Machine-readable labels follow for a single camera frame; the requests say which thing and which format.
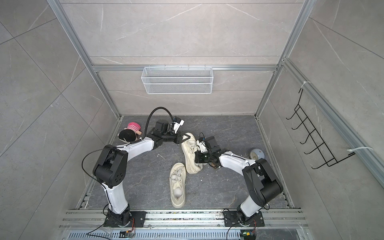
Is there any pink plush doll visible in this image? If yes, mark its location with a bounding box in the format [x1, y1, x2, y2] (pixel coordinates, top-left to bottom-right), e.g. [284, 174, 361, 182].
[118, 122, 142, 143]

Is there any aluminium front rail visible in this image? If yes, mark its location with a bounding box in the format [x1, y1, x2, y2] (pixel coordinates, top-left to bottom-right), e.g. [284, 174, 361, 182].
[54, 209, 313, 240]

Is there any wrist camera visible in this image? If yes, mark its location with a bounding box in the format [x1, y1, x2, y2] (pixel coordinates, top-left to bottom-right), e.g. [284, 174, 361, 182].
[172, 117, 184, 134]
[197, 136, 221, 153]

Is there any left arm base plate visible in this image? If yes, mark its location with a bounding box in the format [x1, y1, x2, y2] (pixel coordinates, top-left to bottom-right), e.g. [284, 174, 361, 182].
[104, 211, 147, 228]

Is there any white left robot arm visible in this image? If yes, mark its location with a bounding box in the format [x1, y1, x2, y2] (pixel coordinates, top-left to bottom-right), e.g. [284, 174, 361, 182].
[93, 117, 190, 216]

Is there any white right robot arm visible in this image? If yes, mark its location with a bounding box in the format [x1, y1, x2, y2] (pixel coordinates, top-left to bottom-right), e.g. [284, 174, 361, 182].
[195, 150, 284, 222]

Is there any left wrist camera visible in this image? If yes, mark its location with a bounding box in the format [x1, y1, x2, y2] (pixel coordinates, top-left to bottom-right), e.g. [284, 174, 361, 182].
[172, 117, 184, 134]

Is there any white wire mesh basket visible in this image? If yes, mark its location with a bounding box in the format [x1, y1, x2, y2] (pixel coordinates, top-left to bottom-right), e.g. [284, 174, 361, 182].
[141, 67, 214, 95]

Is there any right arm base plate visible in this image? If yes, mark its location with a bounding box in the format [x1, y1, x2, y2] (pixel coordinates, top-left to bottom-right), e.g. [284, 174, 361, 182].
[222, 210, 265, 227]

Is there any aluminium corner frame post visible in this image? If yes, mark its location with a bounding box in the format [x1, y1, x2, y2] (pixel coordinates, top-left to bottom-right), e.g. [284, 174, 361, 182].
[255, 0, 317, 120]

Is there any black wire hook rack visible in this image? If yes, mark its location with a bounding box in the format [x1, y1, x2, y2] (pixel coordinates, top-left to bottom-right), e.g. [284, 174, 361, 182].
[286, 89, 356, 170]

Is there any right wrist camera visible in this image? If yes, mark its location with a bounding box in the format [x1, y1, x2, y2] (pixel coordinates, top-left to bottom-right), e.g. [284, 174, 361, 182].
[197, 136, 221, 153]

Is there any cream sneaker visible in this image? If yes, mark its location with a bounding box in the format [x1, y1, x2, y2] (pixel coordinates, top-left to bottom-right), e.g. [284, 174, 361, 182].
[181, 133, 204, 174]
[169, 163, 187, 209]

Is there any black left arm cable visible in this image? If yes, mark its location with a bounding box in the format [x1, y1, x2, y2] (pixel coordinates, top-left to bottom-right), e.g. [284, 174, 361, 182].
[143, 106, 175, 139]

